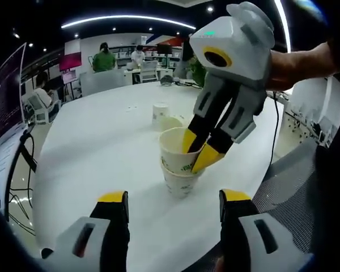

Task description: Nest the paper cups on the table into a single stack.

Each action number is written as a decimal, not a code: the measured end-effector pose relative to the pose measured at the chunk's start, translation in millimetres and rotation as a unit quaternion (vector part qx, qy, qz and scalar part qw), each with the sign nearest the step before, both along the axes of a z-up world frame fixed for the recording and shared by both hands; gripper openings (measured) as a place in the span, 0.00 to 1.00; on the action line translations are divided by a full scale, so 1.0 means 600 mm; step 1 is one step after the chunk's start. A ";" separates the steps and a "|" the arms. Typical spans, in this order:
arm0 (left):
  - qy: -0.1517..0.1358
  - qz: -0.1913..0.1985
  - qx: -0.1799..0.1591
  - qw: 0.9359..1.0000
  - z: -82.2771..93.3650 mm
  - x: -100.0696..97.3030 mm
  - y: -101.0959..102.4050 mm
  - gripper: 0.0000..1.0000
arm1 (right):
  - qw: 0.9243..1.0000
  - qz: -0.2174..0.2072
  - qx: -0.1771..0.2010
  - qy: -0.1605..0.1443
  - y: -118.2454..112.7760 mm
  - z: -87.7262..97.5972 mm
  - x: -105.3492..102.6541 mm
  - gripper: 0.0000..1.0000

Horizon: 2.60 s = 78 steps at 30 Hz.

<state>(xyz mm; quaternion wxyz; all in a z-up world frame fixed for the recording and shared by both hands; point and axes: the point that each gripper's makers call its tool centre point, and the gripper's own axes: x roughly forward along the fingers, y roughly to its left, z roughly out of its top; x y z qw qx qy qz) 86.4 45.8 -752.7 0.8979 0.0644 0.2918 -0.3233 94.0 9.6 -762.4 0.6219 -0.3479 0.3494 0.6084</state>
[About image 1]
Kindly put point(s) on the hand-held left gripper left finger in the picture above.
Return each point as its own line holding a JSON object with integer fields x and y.
{"x": 82, "y": 243}

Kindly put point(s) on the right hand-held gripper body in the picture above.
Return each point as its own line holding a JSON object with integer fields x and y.
{"x": 243, "y": 56}

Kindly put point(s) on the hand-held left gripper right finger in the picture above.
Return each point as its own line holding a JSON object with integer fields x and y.
{"x": 272, "y": 243}

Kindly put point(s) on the white printed paper cup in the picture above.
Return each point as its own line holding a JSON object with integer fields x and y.
{"x": 181, "y": 185}
{"x": 160, "y": 113}
{"x": 173, "y": 158}
{"x": 171, "y": 123}

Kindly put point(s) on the person's right hand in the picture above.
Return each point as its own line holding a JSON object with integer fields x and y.
{"x": 283, "y": 73}

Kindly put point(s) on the potted green plant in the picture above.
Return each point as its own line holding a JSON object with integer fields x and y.
{"x": 198, "y": 72}

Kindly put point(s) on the dark grey bag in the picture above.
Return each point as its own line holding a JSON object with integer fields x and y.
{"x": 166, "y": 80}

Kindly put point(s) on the grey mesh office chair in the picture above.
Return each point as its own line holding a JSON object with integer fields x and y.
{"x": 289, "y": 192}

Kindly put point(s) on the black monitor green stand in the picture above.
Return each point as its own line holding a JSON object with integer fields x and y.
{"x": 164, "y": 48}

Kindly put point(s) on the storage shelf with bins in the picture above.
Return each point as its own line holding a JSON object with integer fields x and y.
{"x": 153, "y": 55}

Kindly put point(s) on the white desk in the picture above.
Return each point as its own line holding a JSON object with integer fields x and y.
{"x": 133, "y": 76}

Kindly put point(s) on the person's black clothing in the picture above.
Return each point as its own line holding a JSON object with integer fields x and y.
{"x": 334, "y": 184}

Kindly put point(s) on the white table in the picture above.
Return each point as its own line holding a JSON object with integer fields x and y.
{"x": 102, "y": 147}

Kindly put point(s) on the curved light strip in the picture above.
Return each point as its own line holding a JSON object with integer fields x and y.
{"x": 130, "y": 20}

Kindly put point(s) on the pink display screen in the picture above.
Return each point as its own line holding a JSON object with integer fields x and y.
{"x": 71, "y": 61}

